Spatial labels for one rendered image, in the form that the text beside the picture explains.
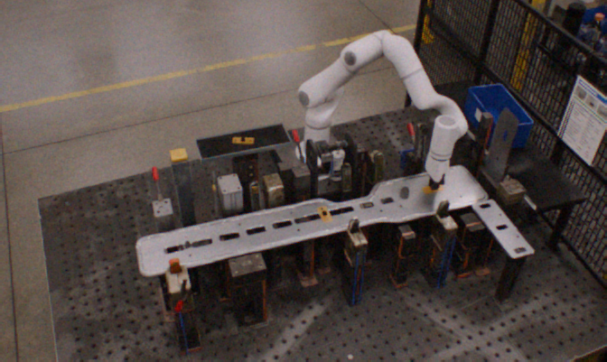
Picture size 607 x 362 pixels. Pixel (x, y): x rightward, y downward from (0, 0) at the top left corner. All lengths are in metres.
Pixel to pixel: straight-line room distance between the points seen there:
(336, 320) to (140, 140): 2.43
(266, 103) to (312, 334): 2.61
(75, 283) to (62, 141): 2.05
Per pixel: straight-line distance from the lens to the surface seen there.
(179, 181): 2.45
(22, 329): 3.51
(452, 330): 2.46
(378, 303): 2.47
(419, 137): 2.50
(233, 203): 2.33
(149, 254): 2.27
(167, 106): 4.71
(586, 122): 2.56
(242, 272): 2.13
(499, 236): 2.40
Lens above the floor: 2.68
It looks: 40 degrees down
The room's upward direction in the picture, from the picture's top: 1 degrees clockwise
